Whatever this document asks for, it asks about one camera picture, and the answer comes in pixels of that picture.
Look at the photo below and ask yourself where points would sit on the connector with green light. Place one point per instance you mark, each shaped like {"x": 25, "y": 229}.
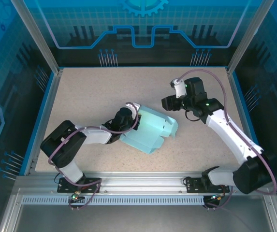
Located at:
{"x": 216, "y": 197}
{"x": 75, "y": 196}

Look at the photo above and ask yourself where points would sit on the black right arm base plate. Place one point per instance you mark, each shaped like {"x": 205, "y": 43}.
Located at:
{"x": 193, "y": 184}

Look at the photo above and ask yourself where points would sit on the metal lower tray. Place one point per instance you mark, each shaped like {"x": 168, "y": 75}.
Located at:
{"x": 138, "y": 217}

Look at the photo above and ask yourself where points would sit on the light blue paper box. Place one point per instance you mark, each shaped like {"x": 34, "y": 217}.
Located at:
{"x": 150, "y": 130}

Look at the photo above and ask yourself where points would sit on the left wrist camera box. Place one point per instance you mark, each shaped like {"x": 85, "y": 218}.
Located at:
{"x": 131, "y": 105}

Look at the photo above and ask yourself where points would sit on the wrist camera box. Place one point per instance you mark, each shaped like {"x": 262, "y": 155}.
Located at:
{"x": 131, "y": 105}
{"x": 179, "y": 88}

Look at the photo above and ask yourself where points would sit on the aluminium frame post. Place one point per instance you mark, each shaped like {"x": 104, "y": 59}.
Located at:
{"x": 249, "y": 36}
{"x": 38, "y": 36}

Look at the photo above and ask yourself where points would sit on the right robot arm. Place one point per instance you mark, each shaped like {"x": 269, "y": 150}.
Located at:
{"x": 235, "y": 137}

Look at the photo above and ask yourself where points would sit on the aluminium side frame rail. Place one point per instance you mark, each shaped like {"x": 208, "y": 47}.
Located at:
{"x": 47, "y": 113}
{"x": 243, "y": 113}

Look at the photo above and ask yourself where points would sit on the aluminium mounting rail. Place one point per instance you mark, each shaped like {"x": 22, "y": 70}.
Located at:
{"x": 140, "y": 181}

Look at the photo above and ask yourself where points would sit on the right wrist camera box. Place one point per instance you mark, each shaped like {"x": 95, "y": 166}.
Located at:
{"x": 179, "y": 88}

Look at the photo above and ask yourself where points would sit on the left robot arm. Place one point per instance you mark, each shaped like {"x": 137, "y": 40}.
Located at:
{"x": 63, "y": 145}

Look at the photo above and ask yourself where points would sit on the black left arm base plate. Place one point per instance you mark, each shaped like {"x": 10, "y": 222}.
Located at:
{"x": 90, "y": 184}

